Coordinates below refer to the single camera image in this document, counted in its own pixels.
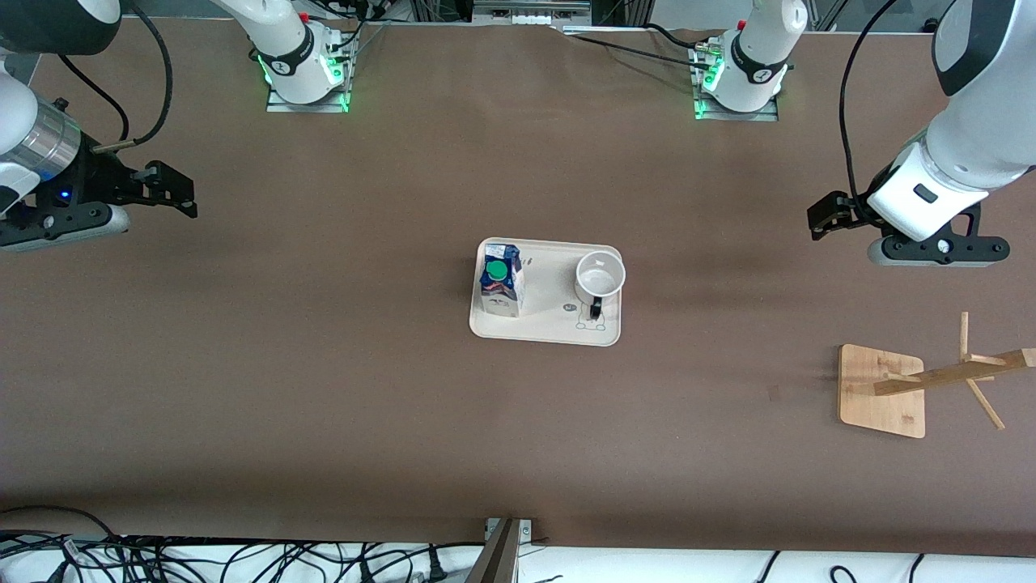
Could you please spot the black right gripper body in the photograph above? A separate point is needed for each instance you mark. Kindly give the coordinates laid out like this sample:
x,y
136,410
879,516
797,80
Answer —
x,y
99,180

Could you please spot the blue milk carton green cap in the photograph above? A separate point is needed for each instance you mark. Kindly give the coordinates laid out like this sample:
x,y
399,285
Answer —
x,y
502,283

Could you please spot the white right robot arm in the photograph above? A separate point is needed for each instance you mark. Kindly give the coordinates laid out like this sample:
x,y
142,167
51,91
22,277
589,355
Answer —
x,y
295,48

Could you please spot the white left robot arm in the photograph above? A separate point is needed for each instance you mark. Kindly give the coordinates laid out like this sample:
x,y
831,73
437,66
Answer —
x,y
757,57

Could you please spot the wooden cup hanging rack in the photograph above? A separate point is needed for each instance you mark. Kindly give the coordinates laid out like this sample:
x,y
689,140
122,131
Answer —
x,y
878,393

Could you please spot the cream tray with rabbit print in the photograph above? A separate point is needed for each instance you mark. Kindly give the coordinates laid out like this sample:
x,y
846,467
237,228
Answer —
x,y
550,324

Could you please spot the white power strip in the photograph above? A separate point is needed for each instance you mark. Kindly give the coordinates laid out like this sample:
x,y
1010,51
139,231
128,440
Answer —
x,y
530,8

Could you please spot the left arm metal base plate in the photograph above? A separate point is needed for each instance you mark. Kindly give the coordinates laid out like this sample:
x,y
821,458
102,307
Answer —
x,y
736,116

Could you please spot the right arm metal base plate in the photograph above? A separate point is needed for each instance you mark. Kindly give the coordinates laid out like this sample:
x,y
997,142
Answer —
x,y
307,107

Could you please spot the small metal pole bracket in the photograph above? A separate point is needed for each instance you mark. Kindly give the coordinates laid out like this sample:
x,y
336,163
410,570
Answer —
x,y
524,529

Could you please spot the dark camera support pole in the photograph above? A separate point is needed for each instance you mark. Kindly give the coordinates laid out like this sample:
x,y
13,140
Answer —
x,y
495,559

